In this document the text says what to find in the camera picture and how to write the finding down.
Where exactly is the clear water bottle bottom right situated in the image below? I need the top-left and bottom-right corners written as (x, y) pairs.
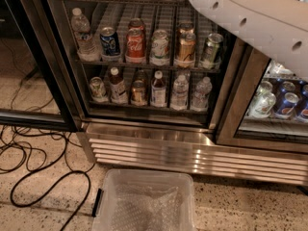
top-left (191, 77), bottom-right (213, 112)

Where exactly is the blue pepsi can middle shelf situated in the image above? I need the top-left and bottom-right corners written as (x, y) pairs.
top-left (100, 26), bottom-right (120, 62)

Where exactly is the red cola can behind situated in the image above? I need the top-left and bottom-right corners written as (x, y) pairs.
top-left (128, 17), bottom-right (145, 33)

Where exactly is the red coca-cola can front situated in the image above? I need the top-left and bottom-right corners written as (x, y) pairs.
top-left (125, 28), bottom-right (145, 64)

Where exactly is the clear plastic storage bin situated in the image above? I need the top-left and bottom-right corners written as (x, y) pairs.
top-left (91, 169), bottom-right (196, 231)

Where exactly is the gold soda can front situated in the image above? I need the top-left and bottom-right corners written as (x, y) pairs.
top-left (175, 33), bottom-right (196, 67)

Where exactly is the purple juice bottle white cap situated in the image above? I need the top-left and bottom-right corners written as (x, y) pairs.
top-left (150, 70), bottom-right (167, 107)

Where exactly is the brown tea bottle white cap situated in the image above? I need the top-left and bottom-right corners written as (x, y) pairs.
top-left (109, 67), bottom-right (128, 104)

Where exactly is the gold soda can behind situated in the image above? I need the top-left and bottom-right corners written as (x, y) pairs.
top-left (177, 22), bottom-right (194, 36)

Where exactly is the clear water bottle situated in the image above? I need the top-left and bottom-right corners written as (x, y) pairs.
top-left (170, 74), bottom-right (189, 110)
top-left (191, 77), bottom-right (213, 112)

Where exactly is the dark bottle behind gold can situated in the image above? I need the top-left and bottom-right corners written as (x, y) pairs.
top-left (134, 69), bottom-right (148, 85)

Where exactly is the blue pepsi can right compartment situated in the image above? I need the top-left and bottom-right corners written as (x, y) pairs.
top-left (273, 92), bottom-right (299, 119)

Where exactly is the clear water bottle middle shelf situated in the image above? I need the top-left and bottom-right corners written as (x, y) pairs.
top-left (71, 8), bottom-right (100, 62)

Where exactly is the clear water bottle bottom middle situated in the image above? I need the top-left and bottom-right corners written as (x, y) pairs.
top-left (170, 74), bottom-right (189, 110)

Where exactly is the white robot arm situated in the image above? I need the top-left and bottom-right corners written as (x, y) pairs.
top-left (188, 0), bottom-right (308, 79)

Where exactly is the stainless steel glass-door fridge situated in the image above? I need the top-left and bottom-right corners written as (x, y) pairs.
top-left (13, 0), bottom-right (308, 187)

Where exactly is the open fridge glass door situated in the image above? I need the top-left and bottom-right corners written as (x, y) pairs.
top-left (0, 0), bottom-right (80, 132)

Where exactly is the white green can bottom shelf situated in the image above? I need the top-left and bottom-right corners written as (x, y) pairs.
top-left (90, 77), bottom-right (108, 103)

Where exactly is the black floor cable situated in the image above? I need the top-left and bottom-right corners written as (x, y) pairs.
top-left (0, 38), bottom-right (96, 231)

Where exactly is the bubble wrap sheet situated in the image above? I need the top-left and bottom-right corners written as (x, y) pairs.
top-left (111, 185), bottom-right (180, 231)

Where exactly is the blue pepsi can far right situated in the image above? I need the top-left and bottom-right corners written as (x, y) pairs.
top-left (295, 99), bottom-right (308, 122)

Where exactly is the gold soda can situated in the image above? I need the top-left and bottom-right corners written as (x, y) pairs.
top-left (177, 22), bottom-right (194, 36)
top-left (175, 33), bottom-right (196, 67)

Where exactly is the gold can bottom shelf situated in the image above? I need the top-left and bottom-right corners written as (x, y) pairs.
top-left (131, 80), bottom-right (147, 106)

